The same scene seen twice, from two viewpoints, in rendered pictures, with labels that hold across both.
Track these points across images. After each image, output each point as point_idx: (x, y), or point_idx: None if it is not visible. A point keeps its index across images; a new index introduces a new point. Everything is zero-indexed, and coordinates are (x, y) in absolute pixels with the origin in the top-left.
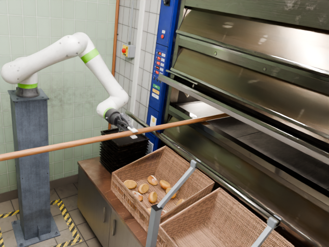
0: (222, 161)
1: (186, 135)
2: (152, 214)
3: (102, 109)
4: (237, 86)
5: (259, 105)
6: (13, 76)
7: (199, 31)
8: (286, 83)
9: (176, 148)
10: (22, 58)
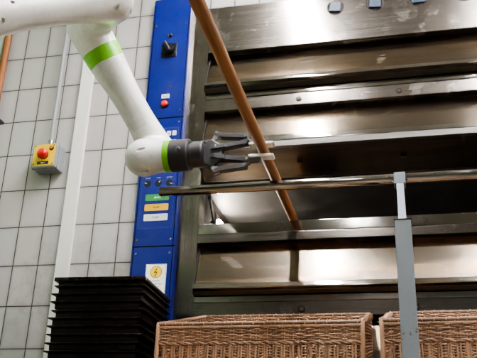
0: (373, 264)
1: (261, 263)
2: (404, 232)
3: (152, 143)
4: (361, 127)
5: None
6: (0, 10)
7: (255, 76)
8: (436, 101)
9: (346, 176)
10: None
